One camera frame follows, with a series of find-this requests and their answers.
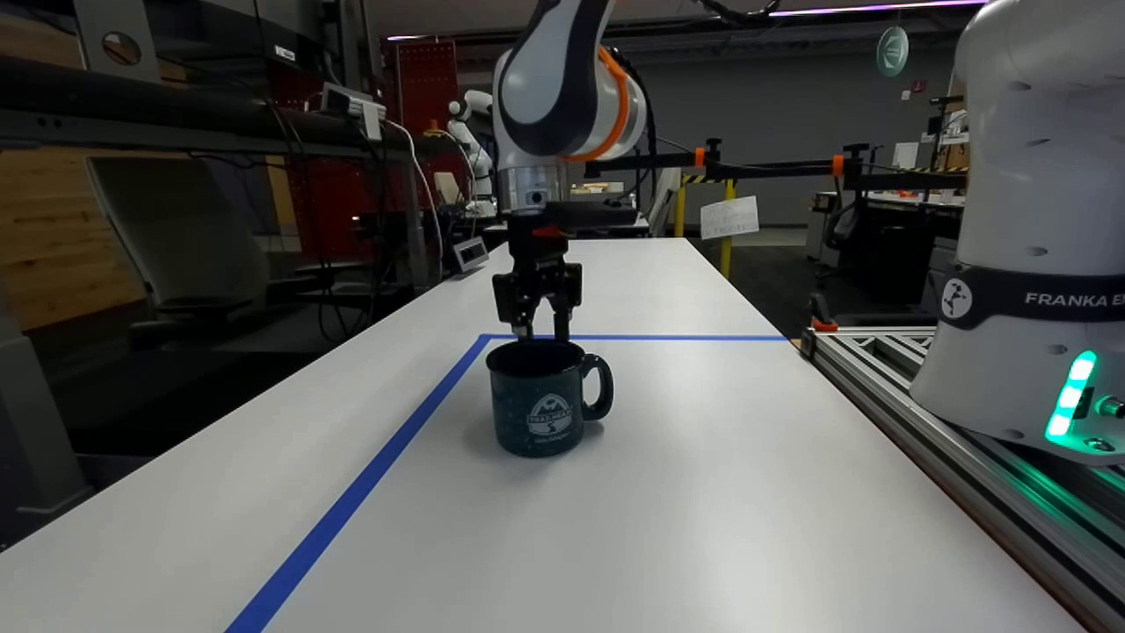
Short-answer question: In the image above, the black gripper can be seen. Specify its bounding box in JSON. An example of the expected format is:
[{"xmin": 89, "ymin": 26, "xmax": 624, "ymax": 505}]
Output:
[{"xmin": 492, "ymin": 208, "xmax": 578, "ymax": 340}]

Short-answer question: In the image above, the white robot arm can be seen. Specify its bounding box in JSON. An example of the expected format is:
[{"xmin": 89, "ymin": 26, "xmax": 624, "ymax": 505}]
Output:
[{"xmin": 492, "ymin": 0, "xmax": 1125, "ymax": 466}]

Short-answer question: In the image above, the dark teal mug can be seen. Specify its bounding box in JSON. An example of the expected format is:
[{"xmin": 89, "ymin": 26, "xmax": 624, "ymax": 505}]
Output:
[{"xmin": 485, "ymin": 339, "xmax": 616, "ymax": 459}]

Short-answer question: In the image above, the blue tape line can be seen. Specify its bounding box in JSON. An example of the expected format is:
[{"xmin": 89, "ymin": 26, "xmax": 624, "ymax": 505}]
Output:
[{"xmin": 221, "ymin": 331, "xmax": 792, "ymax": 633}]

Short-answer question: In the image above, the aluminium rail base frame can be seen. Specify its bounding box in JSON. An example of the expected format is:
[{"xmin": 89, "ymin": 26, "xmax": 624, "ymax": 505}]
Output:
[{"xmin": 796, "ymin": 329, "xmax": 1125, "ymax": 633}]

